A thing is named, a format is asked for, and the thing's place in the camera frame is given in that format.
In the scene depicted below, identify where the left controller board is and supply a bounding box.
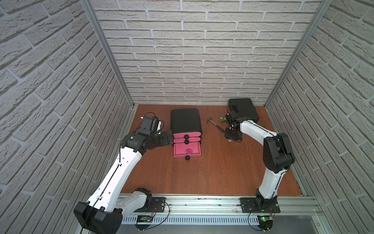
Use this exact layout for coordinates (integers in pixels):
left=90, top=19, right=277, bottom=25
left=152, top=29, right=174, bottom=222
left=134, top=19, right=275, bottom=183
left=135, top=215, right=153, bottom=231

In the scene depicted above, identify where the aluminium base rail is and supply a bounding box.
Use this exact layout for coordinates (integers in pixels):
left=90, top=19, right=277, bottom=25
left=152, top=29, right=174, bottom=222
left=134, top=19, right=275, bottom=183
left=83, top=193, right=323, bottom=217

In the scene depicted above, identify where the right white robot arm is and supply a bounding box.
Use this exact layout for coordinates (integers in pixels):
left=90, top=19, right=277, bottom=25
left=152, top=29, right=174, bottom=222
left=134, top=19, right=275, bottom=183
left=225, top=112, right=295, bottom=210

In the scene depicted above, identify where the right controller board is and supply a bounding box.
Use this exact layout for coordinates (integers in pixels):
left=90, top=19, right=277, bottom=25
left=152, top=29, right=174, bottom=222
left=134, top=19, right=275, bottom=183
left=257, top=216, right=273, bottom=232

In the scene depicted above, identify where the aluminium frame post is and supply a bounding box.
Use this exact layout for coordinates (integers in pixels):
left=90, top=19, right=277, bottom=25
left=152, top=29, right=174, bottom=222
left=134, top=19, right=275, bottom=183
left=81, top=0, right=134, bottom=109
left=264, top=0, right=333, bottom=108

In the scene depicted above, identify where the aluminium frame post right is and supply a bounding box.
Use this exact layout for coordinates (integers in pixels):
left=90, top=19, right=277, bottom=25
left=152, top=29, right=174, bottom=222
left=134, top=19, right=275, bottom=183
left=264, top=0, right=333, bottom=108

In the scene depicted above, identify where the pink drawer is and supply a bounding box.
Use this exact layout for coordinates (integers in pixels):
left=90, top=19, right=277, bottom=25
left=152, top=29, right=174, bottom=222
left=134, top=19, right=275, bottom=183
left=173, top=137, right=201, bottom=144
left=173, top=142, right=201, bottom=159
left=173, top=132, right=202, bottom=139

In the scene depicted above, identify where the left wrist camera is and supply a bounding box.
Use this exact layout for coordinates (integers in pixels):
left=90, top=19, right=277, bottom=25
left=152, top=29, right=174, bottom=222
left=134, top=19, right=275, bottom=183
left=138, top=116, right=164, bottom=136

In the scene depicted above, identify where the controller board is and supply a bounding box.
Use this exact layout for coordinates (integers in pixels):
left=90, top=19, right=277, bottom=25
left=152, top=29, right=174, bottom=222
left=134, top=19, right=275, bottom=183
left=135, top=215, right=153, bottom=231
left=257, top=216, right=273, bottom=232

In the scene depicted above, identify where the black drawer cabinet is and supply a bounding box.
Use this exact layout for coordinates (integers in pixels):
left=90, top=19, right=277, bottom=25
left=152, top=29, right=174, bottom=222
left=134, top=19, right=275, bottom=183
left=170, top=108, right=203, bottom=138

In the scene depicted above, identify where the black tool case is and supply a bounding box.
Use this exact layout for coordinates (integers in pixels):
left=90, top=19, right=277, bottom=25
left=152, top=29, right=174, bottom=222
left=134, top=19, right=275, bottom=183
left=227, top=98, right=260, bottom=124

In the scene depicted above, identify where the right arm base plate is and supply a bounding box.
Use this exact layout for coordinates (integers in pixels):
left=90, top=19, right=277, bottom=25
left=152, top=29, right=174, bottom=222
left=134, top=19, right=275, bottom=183
left=240, top=197, right=281, bottom=214

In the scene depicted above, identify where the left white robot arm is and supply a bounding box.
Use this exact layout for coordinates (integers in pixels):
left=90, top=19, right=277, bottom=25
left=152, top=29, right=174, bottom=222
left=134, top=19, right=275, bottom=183
left=74, top=131, right=174, bottom=234

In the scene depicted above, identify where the aluminium frame post left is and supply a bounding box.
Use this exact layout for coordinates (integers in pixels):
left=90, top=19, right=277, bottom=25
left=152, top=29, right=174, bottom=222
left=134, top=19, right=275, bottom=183
left=81, top=0, right=134, bottom=109

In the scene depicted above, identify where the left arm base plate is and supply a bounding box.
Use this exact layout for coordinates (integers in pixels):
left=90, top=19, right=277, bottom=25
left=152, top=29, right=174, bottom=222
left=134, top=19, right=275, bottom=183
left=134, top=197, right=166, bottom=213

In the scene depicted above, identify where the hammer with black handle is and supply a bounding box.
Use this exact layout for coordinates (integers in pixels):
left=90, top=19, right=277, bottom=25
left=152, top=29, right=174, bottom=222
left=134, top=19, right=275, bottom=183
left=207, top=117, right=225, bottom=133

